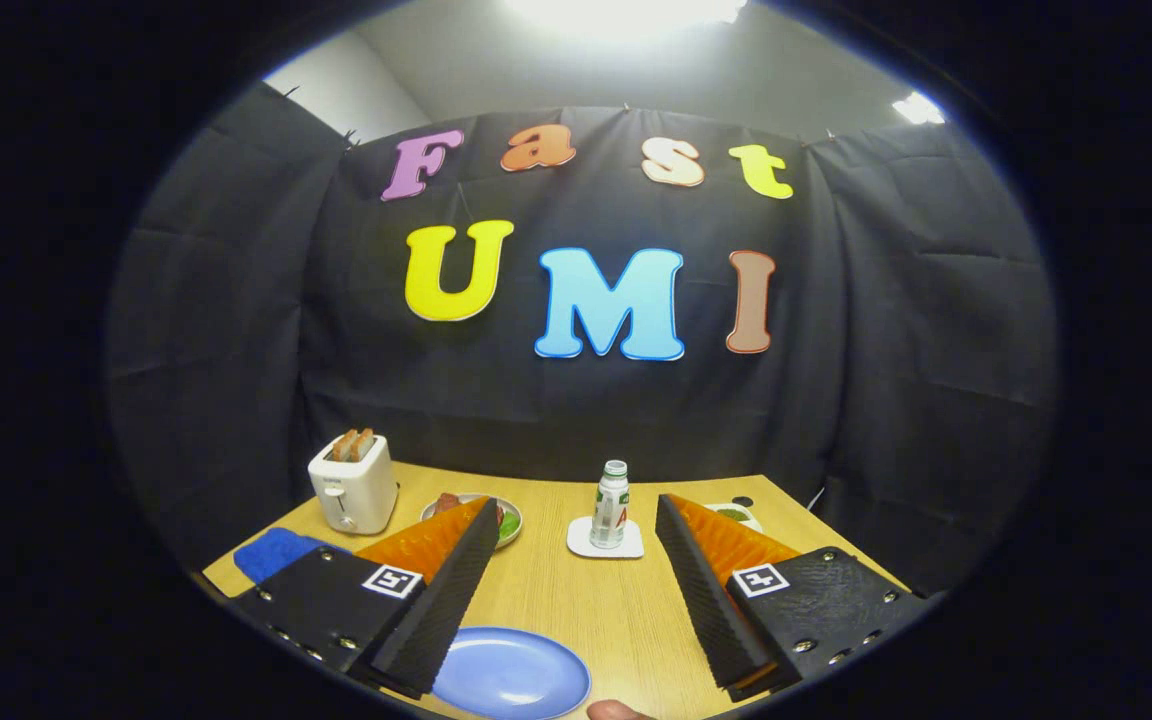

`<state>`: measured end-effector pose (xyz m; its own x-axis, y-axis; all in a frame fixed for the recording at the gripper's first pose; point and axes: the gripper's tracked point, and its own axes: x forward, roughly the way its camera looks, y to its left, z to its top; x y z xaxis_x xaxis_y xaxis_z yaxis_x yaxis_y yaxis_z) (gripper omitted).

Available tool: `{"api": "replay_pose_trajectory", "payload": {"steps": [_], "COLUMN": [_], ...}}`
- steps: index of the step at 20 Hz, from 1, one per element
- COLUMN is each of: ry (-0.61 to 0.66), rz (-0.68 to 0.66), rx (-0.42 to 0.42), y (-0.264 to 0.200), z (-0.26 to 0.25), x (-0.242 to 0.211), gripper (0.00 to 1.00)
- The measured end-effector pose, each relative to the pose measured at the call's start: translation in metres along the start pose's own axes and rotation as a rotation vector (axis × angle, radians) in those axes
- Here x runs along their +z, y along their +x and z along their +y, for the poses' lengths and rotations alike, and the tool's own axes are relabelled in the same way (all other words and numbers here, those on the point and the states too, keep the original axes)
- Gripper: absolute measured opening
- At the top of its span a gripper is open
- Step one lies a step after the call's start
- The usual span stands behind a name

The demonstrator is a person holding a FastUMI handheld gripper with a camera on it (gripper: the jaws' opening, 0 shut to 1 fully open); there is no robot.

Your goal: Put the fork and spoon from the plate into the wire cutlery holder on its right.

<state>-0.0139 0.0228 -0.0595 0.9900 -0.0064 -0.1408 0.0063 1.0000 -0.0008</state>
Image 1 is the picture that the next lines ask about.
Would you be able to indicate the small ceiling light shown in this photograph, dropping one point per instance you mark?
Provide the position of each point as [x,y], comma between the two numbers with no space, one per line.
[918,108]

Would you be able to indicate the blue folded cloth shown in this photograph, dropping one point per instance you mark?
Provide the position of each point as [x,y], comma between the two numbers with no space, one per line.
[271,555]

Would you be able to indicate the toasted bread slice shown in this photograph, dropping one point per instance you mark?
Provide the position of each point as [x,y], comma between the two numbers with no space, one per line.
[343,446]
[365,443]

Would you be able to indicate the white divided snack tray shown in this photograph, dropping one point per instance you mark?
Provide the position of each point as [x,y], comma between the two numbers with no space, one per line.
[736,516]

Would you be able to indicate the large ceiling light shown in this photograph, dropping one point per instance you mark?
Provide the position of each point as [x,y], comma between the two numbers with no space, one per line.
[626,12]

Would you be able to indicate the white toaster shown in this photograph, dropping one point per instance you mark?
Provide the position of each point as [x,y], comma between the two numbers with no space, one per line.
[351,495]

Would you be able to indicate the blue plate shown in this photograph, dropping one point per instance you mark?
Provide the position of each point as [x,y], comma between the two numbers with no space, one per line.
[516,675]

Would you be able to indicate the plate of sliced food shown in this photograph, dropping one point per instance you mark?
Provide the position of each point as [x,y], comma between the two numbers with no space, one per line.
[509,525]

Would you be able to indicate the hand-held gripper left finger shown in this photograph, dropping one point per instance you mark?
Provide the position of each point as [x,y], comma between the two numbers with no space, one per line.
[456,590]

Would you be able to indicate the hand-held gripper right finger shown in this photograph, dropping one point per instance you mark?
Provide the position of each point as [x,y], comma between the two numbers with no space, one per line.
[701,590]

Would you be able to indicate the white square coaster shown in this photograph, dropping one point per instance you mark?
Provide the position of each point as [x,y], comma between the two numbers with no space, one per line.
[581,545]

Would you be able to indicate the white drink bottle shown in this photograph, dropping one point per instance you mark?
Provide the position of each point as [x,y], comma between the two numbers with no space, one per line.
[610,510]

